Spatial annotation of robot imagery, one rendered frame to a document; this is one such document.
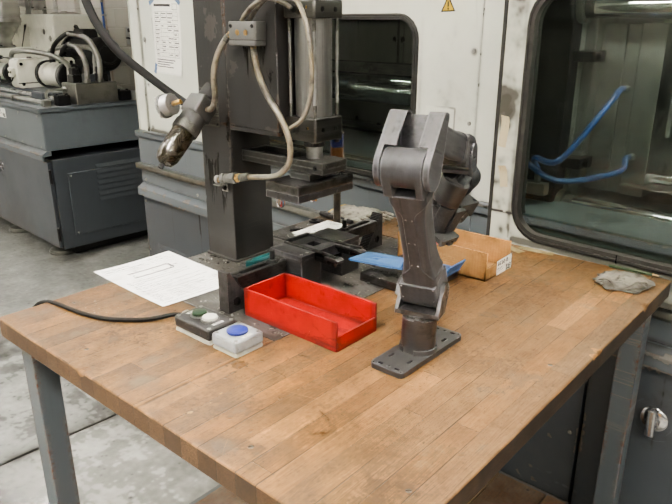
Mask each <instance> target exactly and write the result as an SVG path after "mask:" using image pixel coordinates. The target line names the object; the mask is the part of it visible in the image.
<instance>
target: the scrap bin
mask: <svg viewBox="0 0 672 504"><path fill-rule="evenodd" d="M244 306H245V315H247V316H249V317H252V318H254V319H257V320H259V321H261V322H264V323H266V324H269V325H271V326H273V327H276V328H278V329H281V330H283V331H285V332H288V333H290V334H293V335H295V336H297V337H300V338H302V339H305V340H307V341H309V342H312V343H314V344H317V345H319V346H321V347H324V348H326V349H329V350H331V351H334V352H336V353H337V352H339V351H340V350H342V349H344V348H346V347H348V346H350V345H351V344H353V343H355V342H357V341H359V340H360V339H362V338H364V337H366V336H368V335H369V334H371V333H373V332H375V331H376V328H377V303H376V302H373V301H370V300H367V299H364V298H361V297H358V296H355V295H352V294H349V293H346V292H343V291H340V290H337V289H334V288H331V287H328V286H325V285H322V284H319V283H317V282H314V281H311V280H308V279H305V278H302V277H299V276H296V275H293V274H290V273H287V272H284V273H282V274H279V275H276V276H274V277H271V278H269V279H266V280H263V281H261V282H258V283H256V284H253V285H250V286H248V287H245V288H244Z"/></svg>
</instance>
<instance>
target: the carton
mask: <svg viewBox="0 0 672 504"><path fill-rule="evenodd" d="M454 231H455V232H456V233H457V234H458V235H459V238H458V240H457V241H456V242H454V243H453V244H452V245H451V246H447V245H445V246H443V247H439V246H438V245H439V244H438V245H437V249H438V253H439V256H440V258H441V259H442V261H443V264H446V265H450V266H453V265H455V264H456V263H458V262H460V261H462V260H464V259H466V261H465V262H464V264H463V265H462V267H461V268H460V270H459V271H458V275H462V276H466V277H469V278H473V279H477V280H480V281H484V282H486V281H487V280H489V279H491V278H492V277H494V276H496V275H498V274H500V273H502V272H503V271H505V270H507V269H509V268H510V267H511V259H512V253H511V242H512V241H510V240H505V239H501V238H496V237H492V236H487V235H483V234H479V233H474V232H470V231H465V230H461V229H457V228H456V229H455V230H454ZM402 254H403V252H402V246H401V240H400V233H399V232H398V254H397V256H399V255H402Z"/></svg>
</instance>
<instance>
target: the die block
mask: <svg viewBox="0 0 672 504"><path fill-rule="evenodd" d="M327 253H330V254H332V255H336V256H339V257H342V258H343V259H344V262H343V263H340V264H338V265H337V267H336V268H334V267H332V266H330V265H328V264H325V263H322V262H319V261H316V260H315V256H314V257H312V258H309V259H306V260H304V261H299V260H296V259H292V258H289V257H286V256H283V255H280V254H276V253H275V257H283V258H286V272H287V273H290V274H293V275H296V276H299V277H302V278H305V279H308V280H311V281H314V282H317V283H319V284H321V270H325V271H328V272H331V273H334V274H337V275H340V276H342V275H345V274H347V273H349V272H352V271H354V270H356V269H358V268H359V262H355V261H350V260H349V258H351V257H354V256H352V255H348V254H344V253H341V252H338V248H335V249H333V250H330V251H327Z"/></svg>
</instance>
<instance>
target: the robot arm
mask: <svg viewBox="0 0 672 504"><path fill-rule="evenodd" d="M449 118H450V114H449V113H448V112H434V111H430V112H429V114H428V115H423V114H412V111H410V110H401V109H391V110H390V111H389V113H388V116H387V119H386V122H385V125H384V128H383V131H382V134H381V137H380V140H379V143H378V146H377V149H376V152H375V155H374V158H373V164H372V176H373V181H374V183H375V185H377V186H382V192H383V196H385V197H389V202H390V204H391V206H392V207H393V210H394V212H395V215H396V218H397V222H398V227H399V233H400V240H401V246H402V252H403V271H402V275H400V277H399V278H398V281H397V286H396V290H395V294H396V295H397V299H396V304H395V310H394V312H396V313H400V314H402V330H401V339H400V340H399V344H397V345H396V346H394V347H392V348H391V349H389V350H387V351H386V352H384V353H382V354H381V355H379V356H377V357H376V358H374V359H372V360H371V367H372V368H373V369H376V370H378V371H381V372H383V373H385V374H388V375H390V376H393V377H395V378H398V379H404V378H406V377H407V376H409V375H410V374H412V373H413V372H415V371H416V370H417V369H419V368H420V367H422V366H423V365H425V364H426V363H428V362H429V361H431V360H432V359H434V358H435V357H437V356H438V355H440V354H441V353H443V352H444V351H446V350H447V349H449V348H450V347H452V346H453V345H455V344H456V343H458V342H459V341H461V334H460V333H458V332H455V331H452V330H449V329H446V328H443V327H440V326H438V325H437V321H439V320H440V319H441V317H442V316H443V315H444V314H445V310H446V305H447V300H448V295H449V288H450V286H449V283H448V282H447V272H446V266H445V265H443V261H442V259H441V258H440V256H439V253H438V249H437V245H438V244H439V245H438V246H439V247H443V246H445V245H447V246H451V245H452V244H453V243H454V242H456V241H457V240H458V238H459V235H458V234H457V233H456V232H455V231H454V230H455V229H456V227H457V225H458V223H462V222H463V221H464V220H465V219H466V218H467V217H468V216H471V215H472V214H473V212H474V210H475V209H476V207H477V205H478V203H479V201H478V200H476V199H475V198H474V197H472V196H471V195H470V194H469V193H470V192H471V191H472V190H473V189H474V188H475V187H476V186H477V185H478V184H479V182H480V180H481V173H480V170H479V169H478V167H477V153H478V145H477V143H476V138H475V137H474V136H472V135H471V134H465V133H463V132H460V131H456V130H454V129H452V128H450V127H449V126H448V125H449ZM400 133H401V135H400ZM399 136H400V145H401V147H396V146H397V145H398V139H399ZM442 172H444V173H443V175H442V176H441V174H442Z"/></svg>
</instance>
